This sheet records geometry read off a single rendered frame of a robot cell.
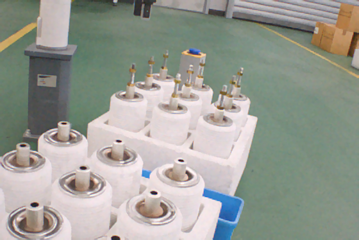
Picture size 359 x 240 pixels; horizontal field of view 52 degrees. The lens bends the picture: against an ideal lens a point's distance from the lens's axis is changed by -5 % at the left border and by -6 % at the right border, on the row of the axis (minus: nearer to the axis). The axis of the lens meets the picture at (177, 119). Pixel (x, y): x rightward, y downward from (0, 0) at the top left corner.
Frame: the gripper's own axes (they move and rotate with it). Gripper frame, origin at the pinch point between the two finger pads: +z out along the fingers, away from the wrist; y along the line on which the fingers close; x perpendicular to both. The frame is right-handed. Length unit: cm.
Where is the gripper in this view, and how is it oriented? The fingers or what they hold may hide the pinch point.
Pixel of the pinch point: (141, 12)
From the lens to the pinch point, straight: 96.1
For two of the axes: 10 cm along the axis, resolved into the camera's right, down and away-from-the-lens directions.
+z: -1.6, 9.2, 3.6
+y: 3.6, 4.0, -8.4
